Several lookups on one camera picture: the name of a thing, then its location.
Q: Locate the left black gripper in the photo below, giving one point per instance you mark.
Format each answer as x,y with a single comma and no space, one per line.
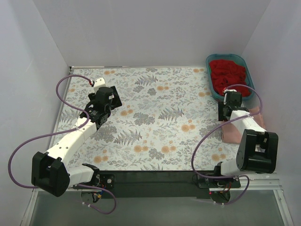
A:
116,97

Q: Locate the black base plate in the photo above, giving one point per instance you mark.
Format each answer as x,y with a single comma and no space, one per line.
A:
149,184

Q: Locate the floral table cloth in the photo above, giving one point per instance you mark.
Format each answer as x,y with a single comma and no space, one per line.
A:
168,121

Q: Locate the pink t shirt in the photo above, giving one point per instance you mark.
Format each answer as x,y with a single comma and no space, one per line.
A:
232,132

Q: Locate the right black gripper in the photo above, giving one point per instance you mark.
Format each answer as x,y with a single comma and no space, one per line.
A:
223,113

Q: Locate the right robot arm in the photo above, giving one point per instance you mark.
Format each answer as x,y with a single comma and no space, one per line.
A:
257,151

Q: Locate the red t shirt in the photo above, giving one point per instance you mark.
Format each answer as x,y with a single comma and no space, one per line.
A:
225,73

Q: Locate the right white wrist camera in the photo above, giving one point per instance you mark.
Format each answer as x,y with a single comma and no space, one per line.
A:
225,92

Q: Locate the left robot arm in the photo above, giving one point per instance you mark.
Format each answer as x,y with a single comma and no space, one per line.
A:
49,169

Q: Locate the teal plastic basket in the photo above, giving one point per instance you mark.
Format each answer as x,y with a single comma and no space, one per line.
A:
246,93

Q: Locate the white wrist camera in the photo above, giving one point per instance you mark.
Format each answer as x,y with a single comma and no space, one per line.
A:
225,92
96,84

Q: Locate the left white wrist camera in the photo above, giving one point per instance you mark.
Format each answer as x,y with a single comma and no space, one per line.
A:
96,84

